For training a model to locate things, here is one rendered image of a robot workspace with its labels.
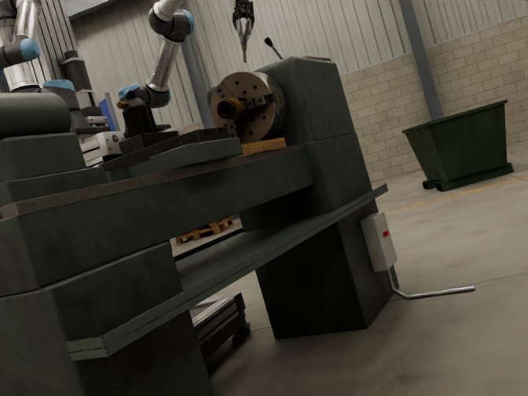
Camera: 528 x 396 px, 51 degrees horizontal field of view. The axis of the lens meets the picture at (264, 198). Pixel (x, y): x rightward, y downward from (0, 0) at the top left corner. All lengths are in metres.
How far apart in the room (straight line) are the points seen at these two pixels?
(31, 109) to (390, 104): 11.21
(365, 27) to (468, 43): 2.14
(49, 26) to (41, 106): 1.36
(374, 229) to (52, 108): 1.67
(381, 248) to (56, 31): 1.83
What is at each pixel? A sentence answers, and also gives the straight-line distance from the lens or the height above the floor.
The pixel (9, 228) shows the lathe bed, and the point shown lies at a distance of 1.27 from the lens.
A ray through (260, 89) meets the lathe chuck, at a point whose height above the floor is 1.13.
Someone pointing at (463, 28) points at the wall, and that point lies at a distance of 12.68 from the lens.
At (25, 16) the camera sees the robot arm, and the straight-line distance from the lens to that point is 2.42.
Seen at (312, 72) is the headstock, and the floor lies 1.18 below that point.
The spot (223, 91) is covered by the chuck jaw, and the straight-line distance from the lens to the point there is 2.39.
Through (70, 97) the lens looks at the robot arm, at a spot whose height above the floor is 1.30.
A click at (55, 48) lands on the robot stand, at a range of 2.80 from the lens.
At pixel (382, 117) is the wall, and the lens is 12.38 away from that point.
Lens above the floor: 0.78
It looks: 2 degrees down
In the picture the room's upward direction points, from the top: 16 degrees counter-clockwise
